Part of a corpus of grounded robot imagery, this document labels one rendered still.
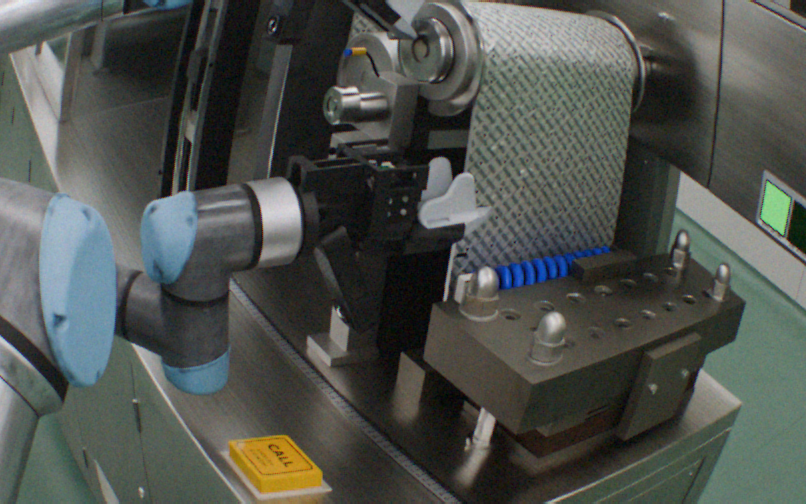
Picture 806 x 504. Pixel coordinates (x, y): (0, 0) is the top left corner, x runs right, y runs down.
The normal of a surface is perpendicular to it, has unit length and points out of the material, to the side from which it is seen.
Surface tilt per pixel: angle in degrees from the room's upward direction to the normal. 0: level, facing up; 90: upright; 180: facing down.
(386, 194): 90
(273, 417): 0
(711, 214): 90
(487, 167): 90
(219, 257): 93
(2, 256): 34
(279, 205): 44
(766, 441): 0
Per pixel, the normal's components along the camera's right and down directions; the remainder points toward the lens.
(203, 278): 0.36, 0.44
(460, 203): 0.55, 0.42
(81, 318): 0.98, 0.13
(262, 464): 0.14, -0.90
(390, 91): -0.83, 0.12
